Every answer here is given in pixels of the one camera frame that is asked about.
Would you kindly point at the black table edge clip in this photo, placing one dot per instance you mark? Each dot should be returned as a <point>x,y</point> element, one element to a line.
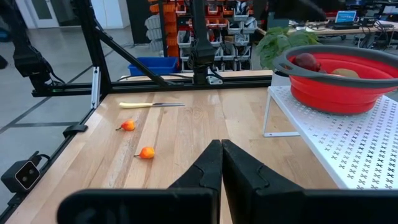
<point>75,128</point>

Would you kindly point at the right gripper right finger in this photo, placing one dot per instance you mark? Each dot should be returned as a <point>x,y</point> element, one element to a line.
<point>245,186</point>

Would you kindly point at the wooden desk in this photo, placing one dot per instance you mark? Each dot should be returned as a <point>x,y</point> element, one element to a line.
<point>342,30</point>

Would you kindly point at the white door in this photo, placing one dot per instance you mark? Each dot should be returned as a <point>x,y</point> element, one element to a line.
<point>40,12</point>

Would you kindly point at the green artificial potted plant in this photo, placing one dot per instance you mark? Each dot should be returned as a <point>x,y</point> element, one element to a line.
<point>276,43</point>

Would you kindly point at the open laptop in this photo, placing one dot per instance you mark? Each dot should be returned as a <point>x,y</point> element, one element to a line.
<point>345,16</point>

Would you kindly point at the blue plastic bin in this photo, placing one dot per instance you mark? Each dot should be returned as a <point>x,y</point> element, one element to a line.
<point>155,63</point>

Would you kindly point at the small orange pear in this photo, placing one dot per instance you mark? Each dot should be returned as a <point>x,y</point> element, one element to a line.
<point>147,152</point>
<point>128,125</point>

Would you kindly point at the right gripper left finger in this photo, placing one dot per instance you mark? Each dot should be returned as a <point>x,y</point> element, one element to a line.
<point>205,174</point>

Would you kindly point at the red collapsible bowl grey rim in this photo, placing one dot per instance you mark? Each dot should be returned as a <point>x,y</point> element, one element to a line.
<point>335,96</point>

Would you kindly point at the black table-level camera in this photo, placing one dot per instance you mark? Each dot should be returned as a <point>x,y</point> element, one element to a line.
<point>26,175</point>

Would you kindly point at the white cabinet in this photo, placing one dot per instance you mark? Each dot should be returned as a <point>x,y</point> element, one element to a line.
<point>109,12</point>

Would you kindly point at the white perforated metal shelf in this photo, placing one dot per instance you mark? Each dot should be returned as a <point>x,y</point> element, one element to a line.
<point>351,146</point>

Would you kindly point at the green kiwi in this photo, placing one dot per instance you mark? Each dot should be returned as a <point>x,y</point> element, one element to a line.
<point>345,73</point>

